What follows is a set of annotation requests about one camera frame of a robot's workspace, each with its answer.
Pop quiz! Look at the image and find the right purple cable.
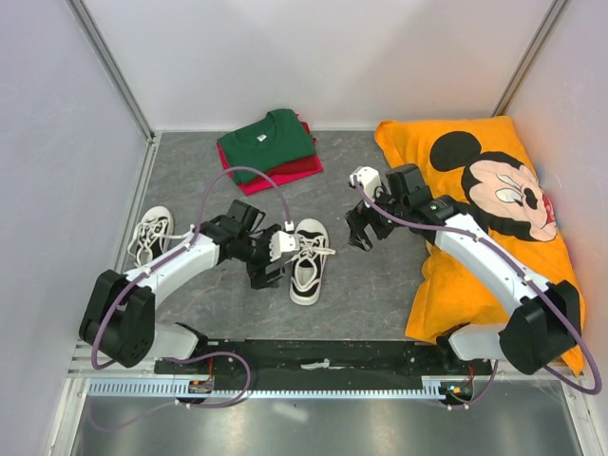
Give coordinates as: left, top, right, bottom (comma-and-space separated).
353, 178, 600, 412

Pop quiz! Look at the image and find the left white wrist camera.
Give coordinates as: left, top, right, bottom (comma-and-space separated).
269, 221, 300, 262

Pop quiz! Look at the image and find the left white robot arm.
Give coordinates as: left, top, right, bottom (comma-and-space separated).
79, 200, 299, 373

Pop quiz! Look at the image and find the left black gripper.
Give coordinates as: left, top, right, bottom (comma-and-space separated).
236, 223, 284, 289

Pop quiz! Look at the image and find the orange Mickey Mouse pillow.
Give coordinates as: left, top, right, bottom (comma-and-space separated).
373, 115, 587, 377

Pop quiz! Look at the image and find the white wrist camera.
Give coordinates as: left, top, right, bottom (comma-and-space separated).
349, 166, 382, 200
269, 221, 300, 262

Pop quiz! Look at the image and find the aluminium frame post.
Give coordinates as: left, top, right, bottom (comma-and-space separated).
491, 0, 571, 117
66, 0, 157, 143

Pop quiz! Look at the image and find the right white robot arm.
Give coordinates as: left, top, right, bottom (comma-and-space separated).
347, 164, 580, 374

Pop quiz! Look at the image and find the purple cable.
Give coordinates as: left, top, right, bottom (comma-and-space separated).
353, 178, 600, 412
84, 166, 295, 431

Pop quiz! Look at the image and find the front aluminium rail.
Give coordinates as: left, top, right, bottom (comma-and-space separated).
66, 339, 585, 381

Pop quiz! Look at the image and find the pink folded t-shirt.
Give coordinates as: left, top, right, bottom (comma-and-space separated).
217, 142, 325, 197

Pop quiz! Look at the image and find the right aluminium frame post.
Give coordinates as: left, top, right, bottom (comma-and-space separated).
491, 0, 571, 117

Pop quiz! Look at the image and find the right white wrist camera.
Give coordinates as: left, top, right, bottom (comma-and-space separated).
349, 166, 382, 200

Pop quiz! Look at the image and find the red folded t-shirt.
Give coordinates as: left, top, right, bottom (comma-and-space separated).
246, 113, 325, 187

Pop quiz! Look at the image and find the green folded t-shirt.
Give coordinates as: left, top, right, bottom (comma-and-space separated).
218, 108, 315, 173

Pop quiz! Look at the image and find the grey slotted cable duct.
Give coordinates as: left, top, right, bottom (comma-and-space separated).
88, 378, 472, 400

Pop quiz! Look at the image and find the black white sneaker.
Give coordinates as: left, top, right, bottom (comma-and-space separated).
290, 218, 335, 306
127, 206, 194, 268

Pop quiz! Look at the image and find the left aluminium frame post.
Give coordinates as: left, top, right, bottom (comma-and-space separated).
66, 0, 157, 143

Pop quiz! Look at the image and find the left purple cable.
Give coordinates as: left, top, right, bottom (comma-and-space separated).
84, 166, 295, 431

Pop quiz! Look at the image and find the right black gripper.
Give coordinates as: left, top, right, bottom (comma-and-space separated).
345, 180, 409, 252

